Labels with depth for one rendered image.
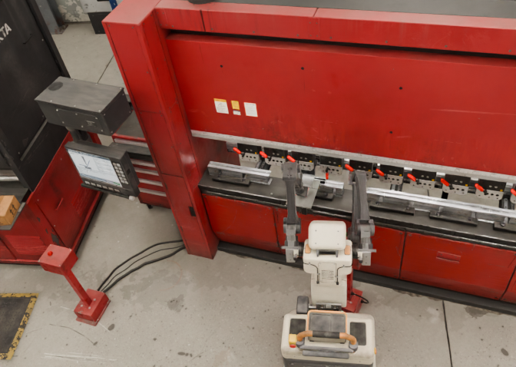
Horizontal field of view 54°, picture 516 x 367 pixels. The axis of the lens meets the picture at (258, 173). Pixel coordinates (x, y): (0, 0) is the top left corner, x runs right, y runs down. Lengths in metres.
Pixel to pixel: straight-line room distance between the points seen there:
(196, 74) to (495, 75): 1.74
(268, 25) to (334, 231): 1.19
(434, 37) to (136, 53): 1.66
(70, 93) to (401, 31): 1.94
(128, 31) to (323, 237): 1.61
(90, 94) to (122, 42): 0.36
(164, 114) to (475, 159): 1.94
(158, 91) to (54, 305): 2.30
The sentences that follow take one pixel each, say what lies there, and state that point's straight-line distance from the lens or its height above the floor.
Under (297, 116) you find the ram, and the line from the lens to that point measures 3.22.
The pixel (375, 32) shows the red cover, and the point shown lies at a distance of 2.75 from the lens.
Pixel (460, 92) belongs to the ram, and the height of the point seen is 1.90.
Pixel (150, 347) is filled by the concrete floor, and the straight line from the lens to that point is 4.24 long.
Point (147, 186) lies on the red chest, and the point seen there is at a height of 0.39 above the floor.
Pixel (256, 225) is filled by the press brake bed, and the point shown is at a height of 0.50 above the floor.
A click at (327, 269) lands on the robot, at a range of 2.96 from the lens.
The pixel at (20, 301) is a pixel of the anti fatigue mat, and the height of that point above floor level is 0.01.
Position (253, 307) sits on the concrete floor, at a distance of 4.21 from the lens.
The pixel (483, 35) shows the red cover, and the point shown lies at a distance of 2.72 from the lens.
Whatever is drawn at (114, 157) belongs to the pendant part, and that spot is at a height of 1.60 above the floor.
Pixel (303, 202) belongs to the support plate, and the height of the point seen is 1.00.
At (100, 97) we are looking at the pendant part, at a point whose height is 1.95.
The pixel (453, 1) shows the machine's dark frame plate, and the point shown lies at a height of 2.30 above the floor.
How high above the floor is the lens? 3.63
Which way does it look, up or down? 45 degrees down
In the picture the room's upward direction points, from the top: 10 degrees counter-clockwise
